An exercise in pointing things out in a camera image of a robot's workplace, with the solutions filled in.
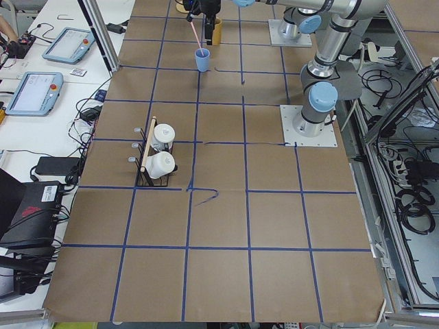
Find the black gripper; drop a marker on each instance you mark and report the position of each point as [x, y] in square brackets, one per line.
[210, 7]

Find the pink chopstick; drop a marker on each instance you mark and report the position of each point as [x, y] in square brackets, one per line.
[196, 37]

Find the light blue plastic cup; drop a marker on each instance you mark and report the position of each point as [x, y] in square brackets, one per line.
[202, 58]

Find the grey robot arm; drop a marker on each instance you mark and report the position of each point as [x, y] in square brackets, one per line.
[296, 21]
[321, 97]

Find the wooden round stand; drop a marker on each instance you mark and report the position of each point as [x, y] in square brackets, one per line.
[180, 7]

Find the bamboo cylinder holder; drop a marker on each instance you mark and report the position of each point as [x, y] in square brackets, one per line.
[217, 32]

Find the wooden rack dowel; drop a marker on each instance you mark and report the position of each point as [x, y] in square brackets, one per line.
[147, 144]

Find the white mug inner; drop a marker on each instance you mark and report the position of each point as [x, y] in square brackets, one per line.
[163, 137]

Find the white mug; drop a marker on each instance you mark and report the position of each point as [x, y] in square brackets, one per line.
[163, 137]
[160, 164]

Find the blue teach pendant far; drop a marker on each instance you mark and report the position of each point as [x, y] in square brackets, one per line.
[70, 46]

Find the blue teach pendant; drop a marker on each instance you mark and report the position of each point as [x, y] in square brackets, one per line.
[70, 46]
[36, 94]

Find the white mug outer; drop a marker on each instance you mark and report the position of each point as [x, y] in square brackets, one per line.
[160, 164]

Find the blue teach pendant near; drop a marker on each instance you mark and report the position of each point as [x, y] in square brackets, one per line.
[36, 94]

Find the black power adapter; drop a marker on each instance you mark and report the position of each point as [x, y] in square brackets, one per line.
[56, 166]

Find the black computer box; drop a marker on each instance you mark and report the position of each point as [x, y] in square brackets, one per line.
[27, 212]

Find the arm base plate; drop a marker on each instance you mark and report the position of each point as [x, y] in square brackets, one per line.
[283, 34]
[301, 133]

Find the black wire mug rack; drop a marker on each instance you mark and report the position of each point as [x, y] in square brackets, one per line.
[143, 179]

